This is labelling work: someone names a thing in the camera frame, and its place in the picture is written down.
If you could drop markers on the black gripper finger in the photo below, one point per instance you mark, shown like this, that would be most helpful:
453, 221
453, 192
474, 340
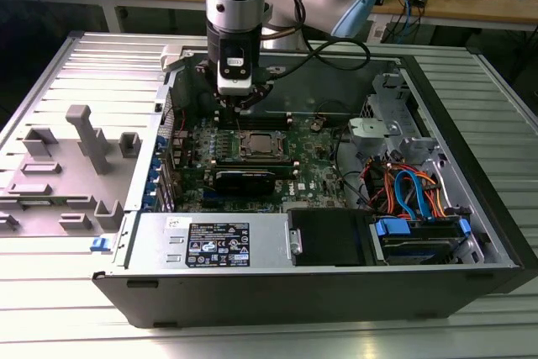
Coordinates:
260, 94
223, 104

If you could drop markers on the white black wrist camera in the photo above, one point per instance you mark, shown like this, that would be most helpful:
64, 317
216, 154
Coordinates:
235, 83

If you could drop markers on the black graphics card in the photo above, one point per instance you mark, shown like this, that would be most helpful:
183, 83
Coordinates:
244, 184

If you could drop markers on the silver coin cell battery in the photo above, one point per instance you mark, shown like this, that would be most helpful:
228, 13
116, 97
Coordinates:
316, 125

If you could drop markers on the grey parts rack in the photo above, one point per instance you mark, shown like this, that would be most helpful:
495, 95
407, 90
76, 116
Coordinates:
67, 191

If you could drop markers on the hard disk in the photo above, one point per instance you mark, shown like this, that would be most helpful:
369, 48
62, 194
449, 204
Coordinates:
412, 251

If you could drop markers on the silver power supply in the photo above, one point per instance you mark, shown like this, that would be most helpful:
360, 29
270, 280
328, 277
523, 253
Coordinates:
155, 245

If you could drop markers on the green motherboard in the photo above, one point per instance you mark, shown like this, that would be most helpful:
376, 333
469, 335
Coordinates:
313, 161

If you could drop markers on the blue disk carrier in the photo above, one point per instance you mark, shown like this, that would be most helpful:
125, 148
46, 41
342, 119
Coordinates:
393, 226

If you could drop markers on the small black adapter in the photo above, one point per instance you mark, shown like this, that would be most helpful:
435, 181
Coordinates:
419, 0

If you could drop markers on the black drive bay box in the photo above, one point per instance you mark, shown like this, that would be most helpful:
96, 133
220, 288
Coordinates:
323, 237

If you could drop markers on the blue plastic latch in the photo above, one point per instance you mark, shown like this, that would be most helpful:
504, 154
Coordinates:
100, 244

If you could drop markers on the silver metal drive cage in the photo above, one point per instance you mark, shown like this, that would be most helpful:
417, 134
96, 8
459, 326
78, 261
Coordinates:
386, 132

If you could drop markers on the silver green CPU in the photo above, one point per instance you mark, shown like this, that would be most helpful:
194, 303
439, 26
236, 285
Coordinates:
261, 144

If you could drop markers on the black silver PC case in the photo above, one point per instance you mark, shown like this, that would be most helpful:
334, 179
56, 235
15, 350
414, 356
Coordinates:
294, 300

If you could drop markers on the blue card retention clip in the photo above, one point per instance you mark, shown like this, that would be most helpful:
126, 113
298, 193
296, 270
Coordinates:
159, 145
153, 170
148, 201

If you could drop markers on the grey case latch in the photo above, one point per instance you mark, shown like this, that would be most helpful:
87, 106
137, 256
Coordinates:
170, 56

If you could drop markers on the green RAM stick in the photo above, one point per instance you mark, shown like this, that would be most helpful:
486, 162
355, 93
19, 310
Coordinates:
42, 202

